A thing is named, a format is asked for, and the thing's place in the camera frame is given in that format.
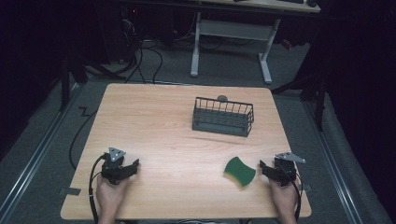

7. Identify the green sponge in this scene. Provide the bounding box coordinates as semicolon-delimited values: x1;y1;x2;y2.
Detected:
223;156;257;188

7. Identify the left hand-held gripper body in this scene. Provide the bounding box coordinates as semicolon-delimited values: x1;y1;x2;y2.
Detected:
100;147;133;186

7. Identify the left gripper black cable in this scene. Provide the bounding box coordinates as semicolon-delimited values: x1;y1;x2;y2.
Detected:
88;154;107;224

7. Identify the metal floor rail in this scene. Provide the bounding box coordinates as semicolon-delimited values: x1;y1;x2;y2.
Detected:
302;100;365;224
0;82;84;224

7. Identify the black floor cable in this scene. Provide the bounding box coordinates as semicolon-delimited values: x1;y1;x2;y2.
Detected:
68;105;100;172

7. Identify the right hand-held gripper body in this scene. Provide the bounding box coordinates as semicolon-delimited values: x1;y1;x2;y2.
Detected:
270;151;306;188

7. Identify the black computer tower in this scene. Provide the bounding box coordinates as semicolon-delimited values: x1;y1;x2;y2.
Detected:
100;5;140;65

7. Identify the person's left hand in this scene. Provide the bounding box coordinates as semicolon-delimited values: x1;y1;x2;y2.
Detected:
95;175;131;220

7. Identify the dark wire basket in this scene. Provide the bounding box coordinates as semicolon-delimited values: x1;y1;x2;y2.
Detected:
191;96;255;138

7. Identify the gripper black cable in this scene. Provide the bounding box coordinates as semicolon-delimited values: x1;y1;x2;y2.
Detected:
88;154;107;224
279;166;304;222

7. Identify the grey tape piece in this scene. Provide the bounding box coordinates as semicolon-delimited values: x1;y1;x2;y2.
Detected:
57;186;82;198

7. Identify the person's right hand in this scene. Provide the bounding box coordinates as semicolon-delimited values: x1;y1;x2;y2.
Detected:
268;178;299;220

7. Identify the bundle of black cables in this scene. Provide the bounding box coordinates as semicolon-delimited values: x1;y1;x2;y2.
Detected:
109;12;200;85

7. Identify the white-legged desk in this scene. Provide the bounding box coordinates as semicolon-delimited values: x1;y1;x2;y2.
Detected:
189;0;321;86

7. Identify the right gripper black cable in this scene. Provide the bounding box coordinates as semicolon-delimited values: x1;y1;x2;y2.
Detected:
279;166;304;222

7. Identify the black metal stand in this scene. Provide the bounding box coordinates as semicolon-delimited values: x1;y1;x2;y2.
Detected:
58;54;127;112
270;73;328;133

